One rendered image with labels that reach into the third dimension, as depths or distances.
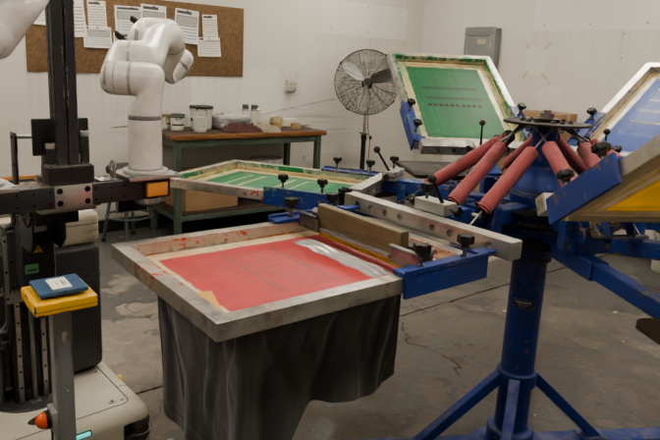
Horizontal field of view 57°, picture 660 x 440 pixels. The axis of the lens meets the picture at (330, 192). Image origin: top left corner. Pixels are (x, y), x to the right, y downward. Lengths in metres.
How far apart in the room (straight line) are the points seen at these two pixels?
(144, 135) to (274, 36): 4.27
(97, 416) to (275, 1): 4.47
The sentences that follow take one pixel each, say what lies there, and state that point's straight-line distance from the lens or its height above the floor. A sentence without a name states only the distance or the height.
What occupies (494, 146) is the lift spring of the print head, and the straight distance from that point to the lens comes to 2.20.
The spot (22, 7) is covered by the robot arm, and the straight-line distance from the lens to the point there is 1.62.
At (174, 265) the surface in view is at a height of 0.96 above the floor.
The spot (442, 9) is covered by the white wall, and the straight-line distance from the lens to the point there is 7.11.
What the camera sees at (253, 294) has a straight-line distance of 1.41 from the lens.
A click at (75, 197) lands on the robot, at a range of 1.77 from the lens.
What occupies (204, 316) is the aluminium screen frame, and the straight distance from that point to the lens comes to 1.22.
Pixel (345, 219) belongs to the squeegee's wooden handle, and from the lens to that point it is 1.73.
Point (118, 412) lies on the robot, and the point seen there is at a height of 0.27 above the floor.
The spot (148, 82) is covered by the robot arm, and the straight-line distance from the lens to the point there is 1.79.
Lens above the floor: 1.47
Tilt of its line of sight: 12 degrees down
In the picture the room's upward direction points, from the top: 3 degrees clockwise
